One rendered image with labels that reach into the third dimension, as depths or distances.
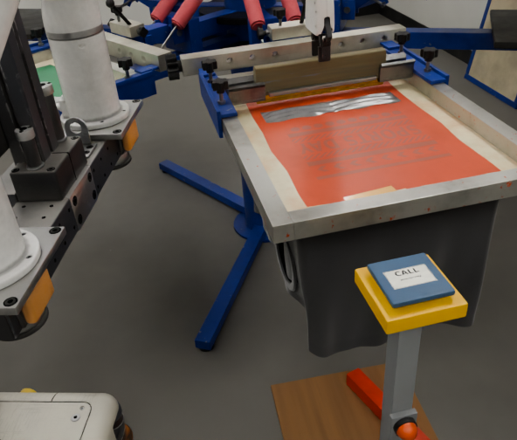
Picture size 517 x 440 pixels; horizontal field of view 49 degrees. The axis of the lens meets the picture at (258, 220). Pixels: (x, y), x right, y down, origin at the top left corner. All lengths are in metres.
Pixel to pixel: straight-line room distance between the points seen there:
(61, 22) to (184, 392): 1.37
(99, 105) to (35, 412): 0.98
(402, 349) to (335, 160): 0.46
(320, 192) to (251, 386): 1.03
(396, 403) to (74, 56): 0.82
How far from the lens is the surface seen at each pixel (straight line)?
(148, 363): 2.16
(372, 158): 1.26
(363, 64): 1.59
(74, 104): 1.07
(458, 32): 2.23
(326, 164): 1.24
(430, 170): 1.23
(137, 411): 2.03
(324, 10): 1.47
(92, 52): 1.04
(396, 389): 1.06
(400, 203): 1.05
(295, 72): 1.53
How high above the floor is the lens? 1.54
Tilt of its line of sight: 34 degrees down
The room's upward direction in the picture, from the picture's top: 5 degrees counter-clockwise
